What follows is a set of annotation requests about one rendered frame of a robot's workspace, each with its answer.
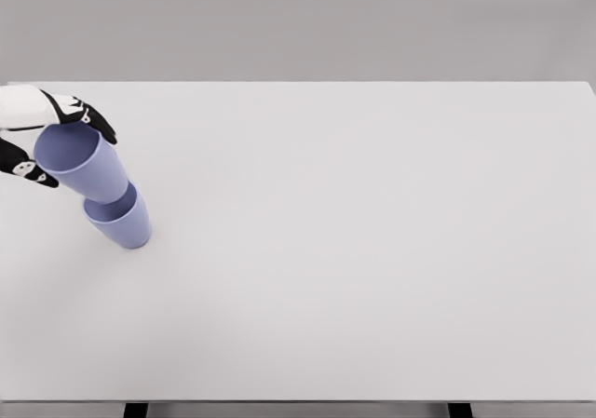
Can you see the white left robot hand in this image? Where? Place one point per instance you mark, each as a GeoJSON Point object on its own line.
{"type": "Point", "coordinates": [23, 108]}

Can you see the blue plastic cup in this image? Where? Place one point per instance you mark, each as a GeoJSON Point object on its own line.
{"type": "Point", "coordinates": [88, 166]}
{"type": "Point", "coordinates": [128, 225]}

